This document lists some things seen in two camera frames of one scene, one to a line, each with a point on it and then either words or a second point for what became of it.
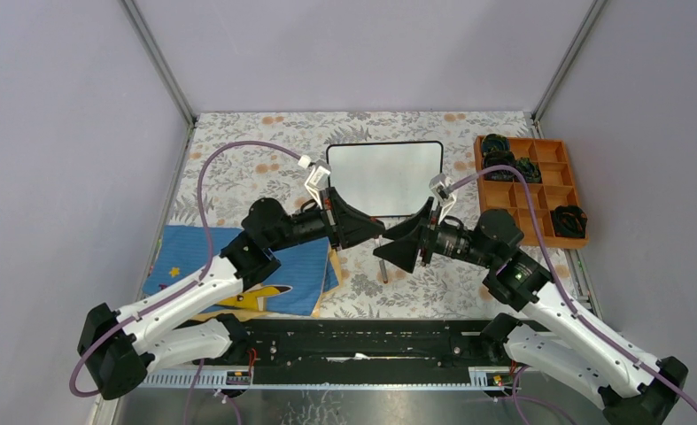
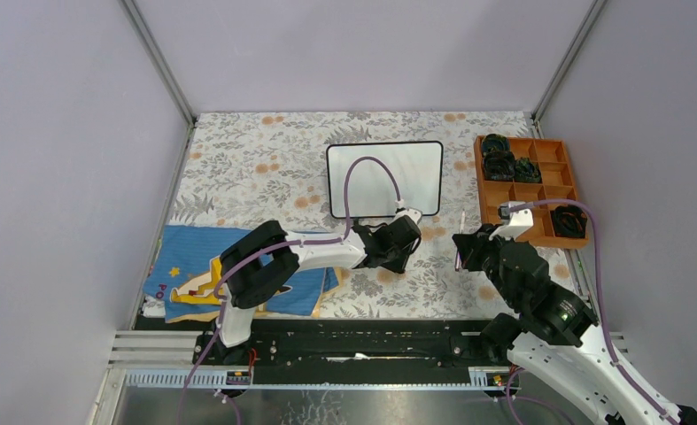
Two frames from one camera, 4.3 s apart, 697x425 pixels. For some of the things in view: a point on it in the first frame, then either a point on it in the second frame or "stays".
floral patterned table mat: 236,159 stays
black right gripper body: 440,238 -> 482,253
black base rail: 357,351 stays
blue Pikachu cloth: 299,285 stays
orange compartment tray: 556,189 stays
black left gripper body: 317,224 -> 396,258
